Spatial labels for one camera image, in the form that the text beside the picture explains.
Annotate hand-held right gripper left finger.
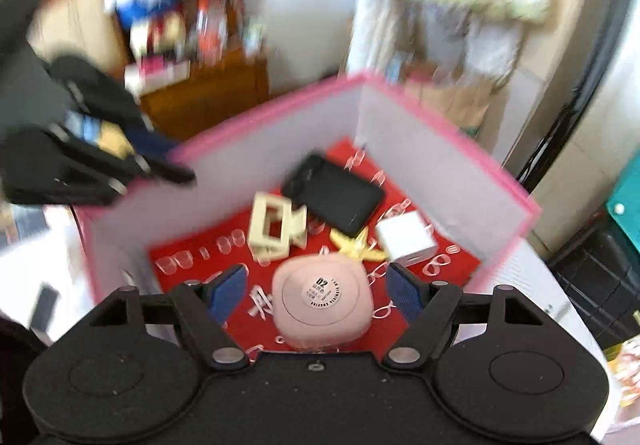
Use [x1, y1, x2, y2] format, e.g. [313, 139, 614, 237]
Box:
[89, 263, 249, 372]

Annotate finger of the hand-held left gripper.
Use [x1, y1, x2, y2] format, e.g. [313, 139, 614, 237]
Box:
[2, 124, 197, 206]
[47, 56, 178, 153]

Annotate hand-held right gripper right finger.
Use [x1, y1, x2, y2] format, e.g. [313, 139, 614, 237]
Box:
[382, 262, 547, 372]

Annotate white charger cube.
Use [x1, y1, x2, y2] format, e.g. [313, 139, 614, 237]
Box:
[374, 212, 436, 267]

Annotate yellow starfish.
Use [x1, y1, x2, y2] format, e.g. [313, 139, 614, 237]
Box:
[329, 226, 390, 263]

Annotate cream folding phone stand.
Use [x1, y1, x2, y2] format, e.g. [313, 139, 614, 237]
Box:
[248, 192, 309, 267]

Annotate pink round case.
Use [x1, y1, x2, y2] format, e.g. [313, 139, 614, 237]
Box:
[271, 254, 374, 352]

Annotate black power bank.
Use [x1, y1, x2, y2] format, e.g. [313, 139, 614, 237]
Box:
[281, 152, 386, 238]

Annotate pink storage box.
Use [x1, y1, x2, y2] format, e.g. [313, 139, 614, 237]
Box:
[75, 71, 542, 356]

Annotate red printed sheet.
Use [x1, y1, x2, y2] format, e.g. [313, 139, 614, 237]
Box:
[147, 137, 483, 361]

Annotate brown wooden side table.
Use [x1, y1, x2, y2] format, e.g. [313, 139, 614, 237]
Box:
[139, 52, 272, 142]

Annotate dark phone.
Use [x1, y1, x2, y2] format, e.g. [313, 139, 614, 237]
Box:
[29, 286, 59, 332]

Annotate grey patterned tablecloth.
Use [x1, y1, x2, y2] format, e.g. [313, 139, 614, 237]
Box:
[0, 205, 611, 431]

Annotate black suitcase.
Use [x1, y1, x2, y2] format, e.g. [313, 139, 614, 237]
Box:
[549, 222, 640, 353]

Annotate brown paper bag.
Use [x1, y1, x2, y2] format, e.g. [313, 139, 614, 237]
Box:
[402, 74, 492, 133]

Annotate teal felt tote bag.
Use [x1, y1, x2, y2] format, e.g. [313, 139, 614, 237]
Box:
[606, 164, 640, 238]

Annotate beige wooden cabinet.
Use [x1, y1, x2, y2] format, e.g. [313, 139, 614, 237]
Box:
[495, 0, 640, 256]

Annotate white fluffy pants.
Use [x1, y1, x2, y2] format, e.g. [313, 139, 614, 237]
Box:
[347, 0, 528, 93]

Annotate black clothes rack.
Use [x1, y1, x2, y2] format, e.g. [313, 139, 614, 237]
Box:
[517, 0, 632, 193]

